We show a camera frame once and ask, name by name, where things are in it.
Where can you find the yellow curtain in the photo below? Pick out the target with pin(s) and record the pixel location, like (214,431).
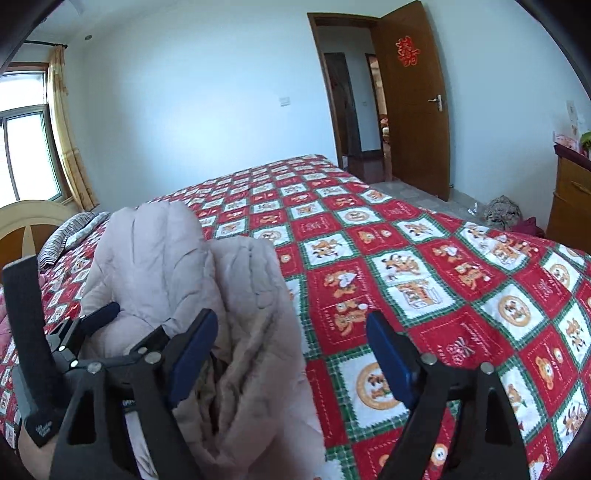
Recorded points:
(69,147)

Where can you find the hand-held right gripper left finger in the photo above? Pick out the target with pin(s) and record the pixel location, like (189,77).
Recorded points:
(194,355)

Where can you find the grey striped pillow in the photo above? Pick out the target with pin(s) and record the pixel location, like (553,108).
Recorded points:
(64,240)

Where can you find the white light switch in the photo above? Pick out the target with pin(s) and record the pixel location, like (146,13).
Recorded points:
(285,101)

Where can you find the person's left forearm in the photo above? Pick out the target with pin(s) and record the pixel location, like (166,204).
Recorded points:
(32,457)

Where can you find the black curtain rod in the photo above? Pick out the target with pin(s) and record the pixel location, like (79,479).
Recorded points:
(41,43)

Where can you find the pink folded quilt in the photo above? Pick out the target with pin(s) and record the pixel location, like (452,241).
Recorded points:
(3,323)

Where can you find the brown door frame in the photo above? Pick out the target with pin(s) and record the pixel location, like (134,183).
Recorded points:
(318,69)

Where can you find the brown wooden door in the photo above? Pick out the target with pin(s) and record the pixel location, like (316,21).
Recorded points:
(415,129)

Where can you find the beige padded jacket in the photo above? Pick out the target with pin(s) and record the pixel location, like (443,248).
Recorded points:
(249,300)

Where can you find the wooden dresser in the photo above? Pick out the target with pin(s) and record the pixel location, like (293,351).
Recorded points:
(570,198)

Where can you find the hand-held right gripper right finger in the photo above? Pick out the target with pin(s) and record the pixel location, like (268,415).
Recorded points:
(388,360)

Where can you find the green object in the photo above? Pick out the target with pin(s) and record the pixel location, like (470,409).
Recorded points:
(586,143)

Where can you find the dark red cloth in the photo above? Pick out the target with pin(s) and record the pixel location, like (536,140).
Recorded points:
(528,228)

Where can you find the red checked printed blanket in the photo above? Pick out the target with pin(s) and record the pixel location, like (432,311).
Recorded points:
(415,258)

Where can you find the pink box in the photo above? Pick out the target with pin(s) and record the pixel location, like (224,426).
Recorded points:
(567,141)

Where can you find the window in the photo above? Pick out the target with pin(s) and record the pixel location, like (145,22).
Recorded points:
(27,152)

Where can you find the red paper door decoration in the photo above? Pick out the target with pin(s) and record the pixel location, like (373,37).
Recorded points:
(407,50)

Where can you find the cream wooden headboard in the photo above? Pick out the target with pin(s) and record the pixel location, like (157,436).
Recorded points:
(27,221)

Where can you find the grey bundle on floor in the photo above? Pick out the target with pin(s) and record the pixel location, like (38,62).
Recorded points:
(502,212)

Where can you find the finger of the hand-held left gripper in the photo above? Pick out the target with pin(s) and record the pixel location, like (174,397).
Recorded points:
(147,344)
(99,316)

